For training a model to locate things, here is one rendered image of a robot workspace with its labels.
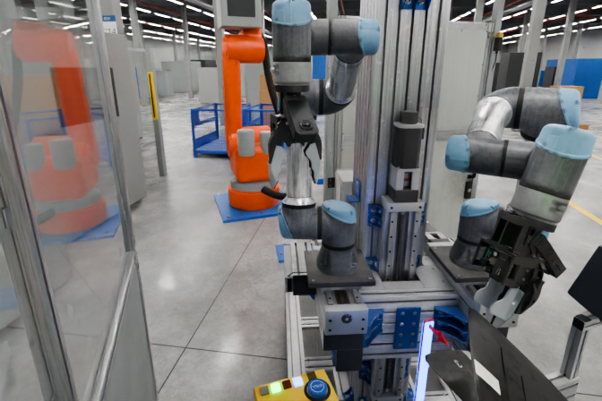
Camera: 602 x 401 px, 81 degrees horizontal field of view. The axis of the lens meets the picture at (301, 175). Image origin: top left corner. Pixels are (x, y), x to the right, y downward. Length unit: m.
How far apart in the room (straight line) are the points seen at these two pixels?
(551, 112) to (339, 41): 0.60
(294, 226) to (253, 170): 3.15
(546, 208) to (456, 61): 1.99
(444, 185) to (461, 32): 1.02
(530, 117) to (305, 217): 0.70
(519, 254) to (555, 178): 0.13
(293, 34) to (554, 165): 0.49
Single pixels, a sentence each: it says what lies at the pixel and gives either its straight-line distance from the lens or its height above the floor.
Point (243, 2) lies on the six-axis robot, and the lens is 4.26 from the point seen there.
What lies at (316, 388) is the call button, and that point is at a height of 1.08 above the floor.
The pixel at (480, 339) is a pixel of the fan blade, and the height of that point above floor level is 1.42.
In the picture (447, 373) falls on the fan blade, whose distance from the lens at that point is 0.74.
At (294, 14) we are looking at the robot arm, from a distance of 0.70.
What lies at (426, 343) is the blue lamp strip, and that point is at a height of 1.14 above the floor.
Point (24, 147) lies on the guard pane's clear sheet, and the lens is 0.75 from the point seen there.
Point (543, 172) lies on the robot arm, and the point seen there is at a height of 1.55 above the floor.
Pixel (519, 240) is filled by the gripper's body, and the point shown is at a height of 1.44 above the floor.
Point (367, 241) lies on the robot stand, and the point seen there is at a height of 1.06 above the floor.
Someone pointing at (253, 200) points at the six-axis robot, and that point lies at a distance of 4.36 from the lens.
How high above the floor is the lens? 1.71
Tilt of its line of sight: 17 degrees down
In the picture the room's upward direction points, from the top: straight up
